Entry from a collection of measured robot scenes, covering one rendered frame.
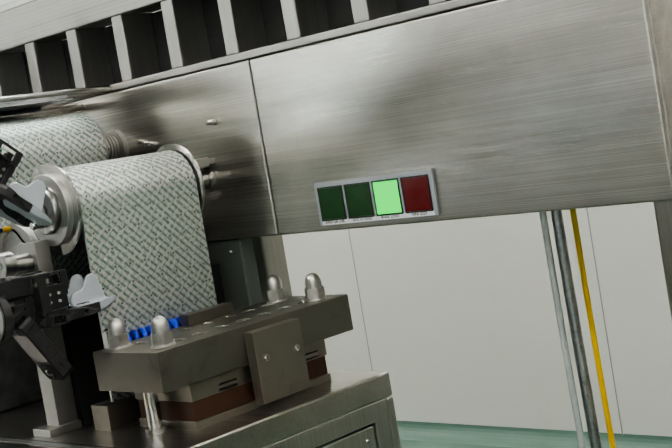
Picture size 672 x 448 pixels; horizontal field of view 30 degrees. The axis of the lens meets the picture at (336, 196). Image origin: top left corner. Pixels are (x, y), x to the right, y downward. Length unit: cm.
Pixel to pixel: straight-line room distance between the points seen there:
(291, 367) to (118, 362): 27
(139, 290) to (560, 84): 76
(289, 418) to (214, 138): 55
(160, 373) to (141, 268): 28
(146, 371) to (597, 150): 71
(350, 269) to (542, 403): 104
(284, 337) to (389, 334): 329
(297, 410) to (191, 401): 16
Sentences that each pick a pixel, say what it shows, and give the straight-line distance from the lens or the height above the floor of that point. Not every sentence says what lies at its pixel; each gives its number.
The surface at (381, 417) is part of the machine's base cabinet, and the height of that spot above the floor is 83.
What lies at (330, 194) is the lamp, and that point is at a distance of 200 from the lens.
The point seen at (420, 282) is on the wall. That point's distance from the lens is 505.
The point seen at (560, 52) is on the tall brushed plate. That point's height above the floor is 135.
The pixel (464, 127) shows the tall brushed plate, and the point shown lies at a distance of 181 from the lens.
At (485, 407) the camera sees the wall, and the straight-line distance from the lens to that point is 500.
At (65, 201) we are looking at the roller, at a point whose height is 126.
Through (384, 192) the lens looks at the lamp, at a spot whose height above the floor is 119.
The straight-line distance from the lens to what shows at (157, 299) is 206.
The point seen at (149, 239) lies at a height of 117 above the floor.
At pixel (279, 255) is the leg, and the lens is 242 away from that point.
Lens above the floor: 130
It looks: 3 degrees down
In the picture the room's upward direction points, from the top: 10 degrees counter-clockwise
